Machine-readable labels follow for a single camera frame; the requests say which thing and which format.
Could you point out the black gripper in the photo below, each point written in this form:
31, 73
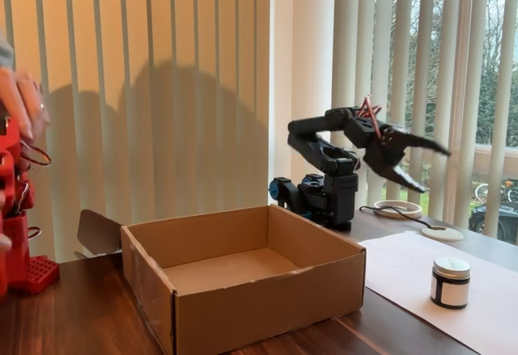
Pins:
386, 151

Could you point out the small silver cylindrical tin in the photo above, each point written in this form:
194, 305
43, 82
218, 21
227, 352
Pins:
451, 290

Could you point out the red leader robot arm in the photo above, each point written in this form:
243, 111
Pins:
16, 250

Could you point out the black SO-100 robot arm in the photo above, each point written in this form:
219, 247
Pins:
323, 157

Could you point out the open cardboard box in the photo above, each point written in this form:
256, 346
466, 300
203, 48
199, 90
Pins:
263, 306

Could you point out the person's hand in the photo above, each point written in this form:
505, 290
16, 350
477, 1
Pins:
24, 100

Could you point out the masking tape roll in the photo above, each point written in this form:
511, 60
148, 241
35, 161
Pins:
394, 215

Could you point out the dark parked car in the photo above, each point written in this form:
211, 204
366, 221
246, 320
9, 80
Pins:
479, 217

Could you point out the white vertical blinds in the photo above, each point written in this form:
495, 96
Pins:
429, 47
162, 47

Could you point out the white paper sheet with circles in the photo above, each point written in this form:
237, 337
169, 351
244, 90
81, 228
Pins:
404, 282

